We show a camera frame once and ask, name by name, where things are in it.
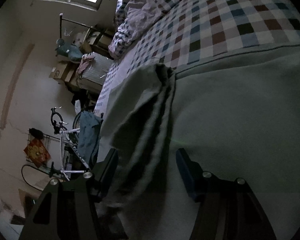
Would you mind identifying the black clothes rack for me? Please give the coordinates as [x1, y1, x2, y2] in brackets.
[58, 13, 97, 43]

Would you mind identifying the cardboard boxes pile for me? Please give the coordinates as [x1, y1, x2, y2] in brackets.
[49, 26, 114, 93]

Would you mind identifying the teal bag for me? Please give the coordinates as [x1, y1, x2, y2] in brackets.
[55, 38, 83, 62]

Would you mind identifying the green fleece garment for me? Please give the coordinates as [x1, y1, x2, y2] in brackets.
[97, 44, 300, 239]

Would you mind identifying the checkered crumpled quilt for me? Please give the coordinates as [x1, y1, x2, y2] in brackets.
[108, 0, 182, 60]

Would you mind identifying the white bicycle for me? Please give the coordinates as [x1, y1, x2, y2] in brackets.
[21, 106, 91, 188]

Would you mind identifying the blue cloth on bicycle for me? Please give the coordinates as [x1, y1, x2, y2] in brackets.
[77, 111, 103, 167]

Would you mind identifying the pink cloth on box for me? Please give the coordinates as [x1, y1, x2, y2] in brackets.
[76, 53, 95, 76]

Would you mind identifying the red paper decoration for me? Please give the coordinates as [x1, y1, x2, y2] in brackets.
[24, 138, 51, 168]

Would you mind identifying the checkered bed sheet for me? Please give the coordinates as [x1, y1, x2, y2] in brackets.
[94, 0, 300, 116]

